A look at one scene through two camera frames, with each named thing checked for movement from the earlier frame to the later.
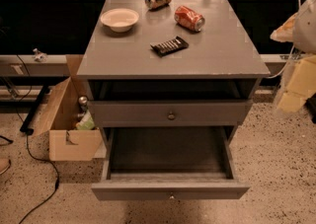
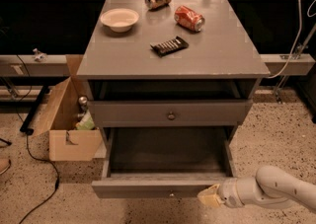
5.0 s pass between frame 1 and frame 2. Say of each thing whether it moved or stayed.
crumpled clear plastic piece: stayed
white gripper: moved
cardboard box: stayed
